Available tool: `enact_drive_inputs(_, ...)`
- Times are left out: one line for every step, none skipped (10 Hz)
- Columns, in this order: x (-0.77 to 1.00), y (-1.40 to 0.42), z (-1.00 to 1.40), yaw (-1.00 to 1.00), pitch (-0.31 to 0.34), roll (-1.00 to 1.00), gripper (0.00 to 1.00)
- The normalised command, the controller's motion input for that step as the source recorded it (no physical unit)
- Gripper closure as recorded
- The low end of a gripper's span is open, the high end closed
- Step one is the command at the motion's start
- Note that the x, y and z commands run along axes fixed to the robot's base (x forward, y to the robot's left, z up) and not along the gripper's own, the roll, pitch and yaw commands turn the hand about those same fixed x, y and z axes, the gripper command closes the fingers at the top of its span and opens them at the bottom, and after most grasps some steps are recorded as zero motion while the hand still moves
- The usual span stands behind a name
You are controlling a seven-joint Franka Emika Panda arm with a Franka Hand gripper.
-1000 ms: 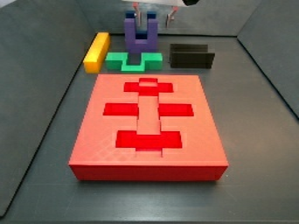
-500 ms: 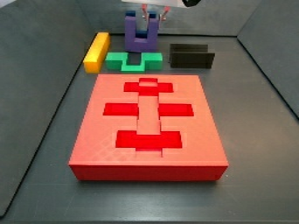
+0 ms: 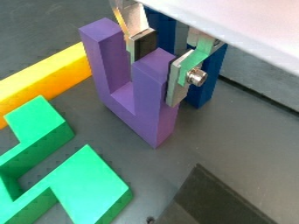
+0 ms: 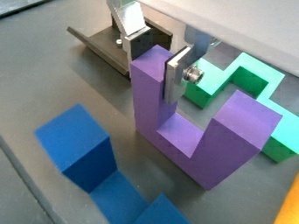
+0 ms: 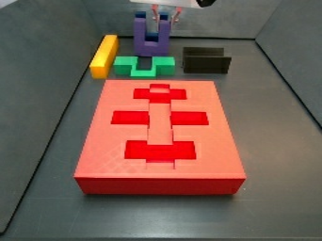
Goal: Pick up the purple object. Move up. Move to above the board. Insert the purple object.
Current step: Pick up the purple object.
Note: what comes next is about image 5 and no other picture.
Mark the yellow bar block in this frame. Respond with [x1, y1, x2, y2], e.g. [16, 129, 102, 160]
[89, 35, 117, 79]

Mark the purple U-shaped block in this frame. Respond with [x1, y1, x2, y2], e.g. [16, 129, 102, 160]
[133, 18, 171, 56]

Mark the red puzzle board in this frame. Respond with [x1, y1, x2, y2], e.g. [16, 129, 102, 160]
[74, 80, 247, 195]

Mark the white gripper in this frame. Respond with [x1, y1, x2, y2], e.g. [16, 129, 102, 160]
[129, 0, 216, 23]

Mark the blue U-shaped block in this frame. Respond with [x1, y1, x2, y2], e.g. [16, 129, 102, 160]
[133, 11, 171, 42]

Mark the green U-shaped block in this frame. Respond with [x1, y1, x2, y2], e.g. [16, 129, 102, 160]
[113, 56, 176, 78]

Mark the black U-shaped block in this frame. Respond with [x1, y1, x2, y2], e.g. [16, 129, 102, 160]
[183, 47, 231, 74]

